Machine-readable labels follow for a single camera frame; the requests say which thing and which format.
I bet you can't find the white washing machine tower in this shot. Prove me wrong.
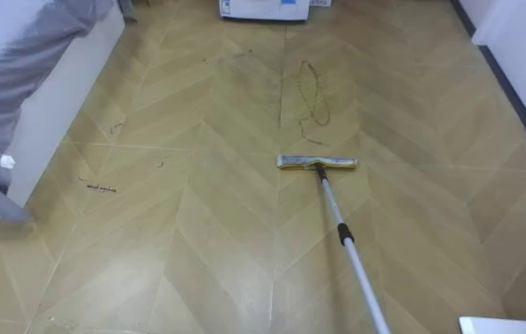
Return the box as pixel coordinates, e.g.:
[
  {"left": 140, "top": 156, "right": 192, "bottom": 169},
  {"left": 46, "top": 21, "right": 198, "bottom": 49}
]
[{"left": 218, "top": 0, "right": 311, "bottom": 22}]

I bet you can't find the mop with metal handle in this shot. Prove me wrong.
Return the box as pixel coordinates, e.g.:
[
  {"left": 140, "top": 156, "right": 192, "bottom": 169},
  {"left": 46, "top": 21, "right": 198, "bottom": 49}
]
[{"left": 276, "top": 154, "right": 392, "bottom": 334}]

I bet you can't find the grey bed with white base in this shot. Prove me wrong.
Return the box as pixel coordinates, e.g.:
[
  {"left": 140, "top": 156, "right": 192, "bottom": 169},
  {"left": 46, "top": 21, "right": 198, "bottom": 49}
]
[{"left": 0, "top": 0, "right": 138, "bottom": 223}]

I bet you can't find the white desk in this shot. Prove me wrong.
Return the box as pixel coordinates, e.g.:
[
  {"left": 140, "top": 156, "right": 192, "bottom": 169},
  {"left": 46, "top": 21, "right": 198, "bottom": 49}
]
[{"left": 457, "top": 315, "right": 526, "bottom": 334}]

